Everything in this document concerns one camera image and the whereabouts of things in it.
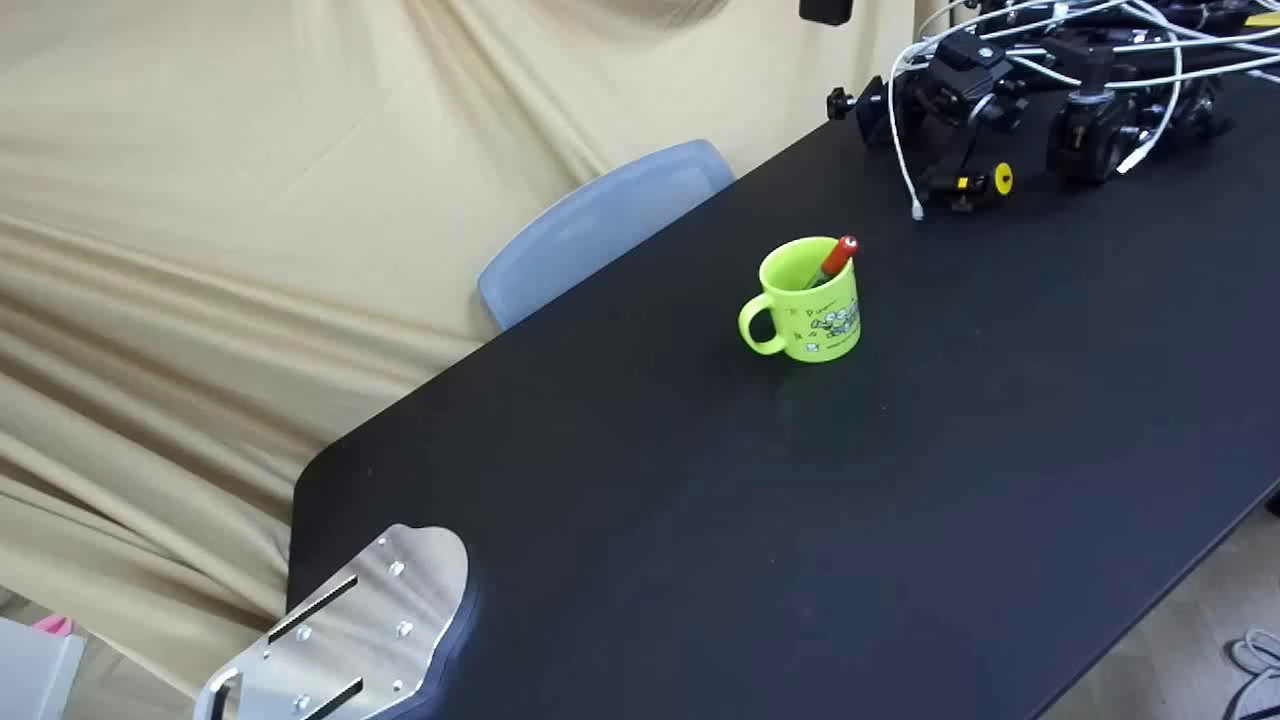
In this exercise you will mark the black marker with red cap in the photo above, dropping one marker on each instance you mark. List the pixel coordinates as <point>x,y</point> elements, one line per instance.
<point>841,254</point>

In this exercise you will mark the lime green mug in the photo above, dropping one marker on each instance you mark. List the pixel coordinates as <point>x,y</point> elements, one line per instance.
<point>814,322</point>

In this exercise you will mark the blue chair back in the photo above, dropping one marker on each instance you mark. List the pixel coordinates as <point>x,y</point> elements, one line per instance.
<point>586,235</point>

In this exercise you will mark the beige backdrop cloth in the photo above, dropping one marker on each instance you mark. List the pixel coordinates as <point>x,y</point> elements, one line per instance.
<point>203,267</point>

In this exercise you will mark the grey patterned floor item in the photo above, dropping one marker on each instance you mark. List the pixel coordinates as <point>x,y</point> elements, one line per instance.
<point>1263,661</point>

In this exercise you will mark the pink small item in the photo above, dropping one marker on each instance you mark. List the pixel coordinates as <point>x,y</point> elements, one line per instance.
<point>56,625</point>

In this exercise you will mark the white box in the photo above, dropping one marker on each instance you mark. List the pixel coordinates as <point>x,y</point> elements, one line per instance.
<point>32,673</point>

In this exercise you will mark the black camera rig pile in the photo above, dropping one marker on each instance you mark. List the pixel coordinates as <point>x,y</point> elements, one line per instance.
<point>963,105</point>

